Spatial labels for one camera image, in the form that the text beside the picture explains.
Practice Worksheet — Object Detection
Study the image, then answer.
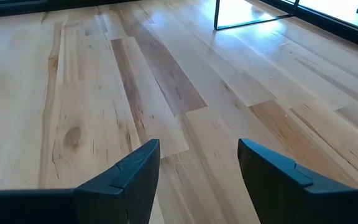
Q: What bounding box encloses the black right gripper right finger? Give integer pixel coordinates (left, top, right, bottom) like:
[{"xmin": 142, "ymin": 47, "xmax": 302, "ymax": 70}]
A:
[{"xmin": 237, "ymin": 138, "xmax": 358, "ymax": 224}]

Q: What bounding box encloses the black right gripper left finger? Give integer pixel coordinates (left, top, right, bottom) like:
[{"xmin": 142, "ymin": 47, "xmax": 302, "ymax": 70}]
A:
[{"xmin": 0, "ymin": 139, "xmax": 161, "ymax": 224}]

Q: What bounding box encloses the wooden shelf black frame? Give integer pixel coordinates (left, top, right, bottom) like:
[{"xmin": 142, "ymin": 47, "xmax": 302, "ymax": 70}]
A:
[{"xmin": 213, "ymin": 0, "xmax": 300, "ymax": 31}]

